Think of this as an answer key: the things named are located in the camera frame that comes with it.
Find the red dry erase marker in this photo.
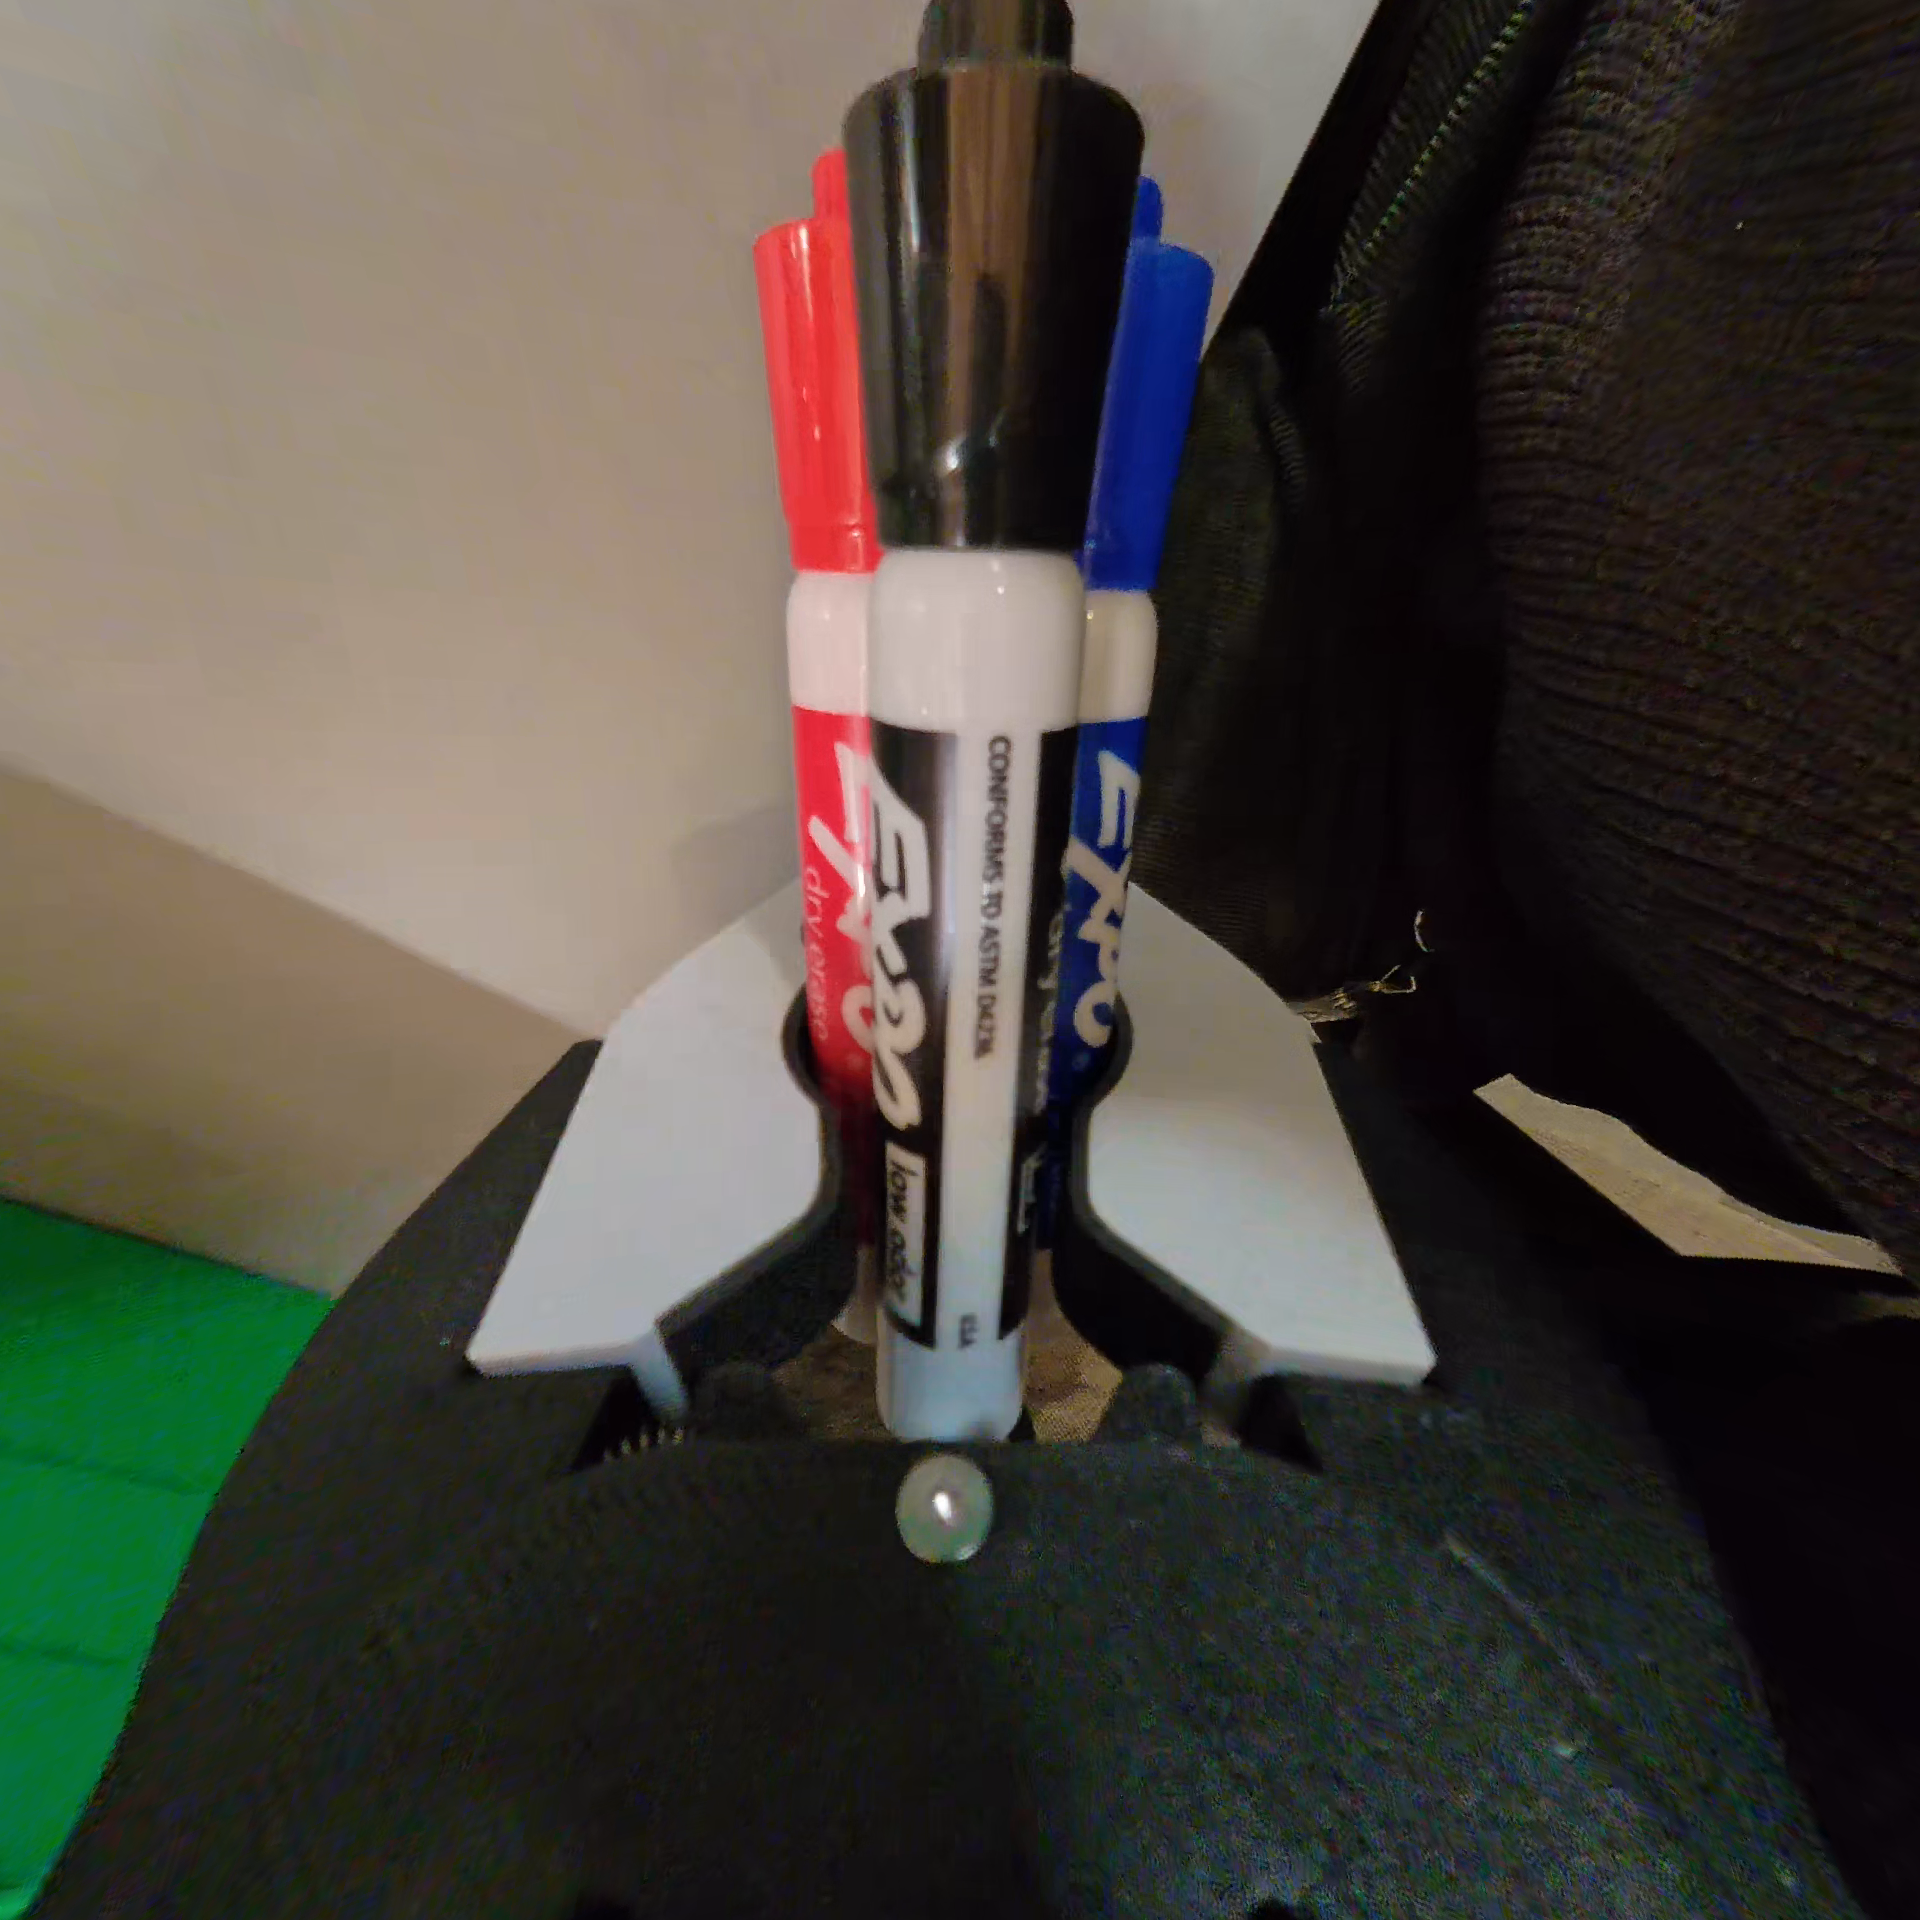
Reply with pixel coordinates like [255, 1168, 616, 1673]
[754, 147, 890, 1342]

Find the green plastic bin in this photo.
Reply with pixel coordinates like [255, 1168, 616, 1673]
[0, 1198, 337, 1920]

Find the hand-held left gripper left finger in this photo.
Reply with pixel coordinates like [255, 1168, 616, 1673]
[466, 885, 845, 1421]

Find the black dry erase marker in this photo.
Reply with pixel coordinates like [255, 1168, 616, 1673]
[838, 0, 1145, 1445]

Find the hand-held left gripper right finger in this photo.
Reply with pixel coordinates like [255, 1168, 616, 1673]
[1050, 885, 1443, 1430]

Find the blue dry erase marker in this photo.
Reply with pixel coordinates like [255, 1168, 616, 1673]
[1031, 173, 1221, 1217]

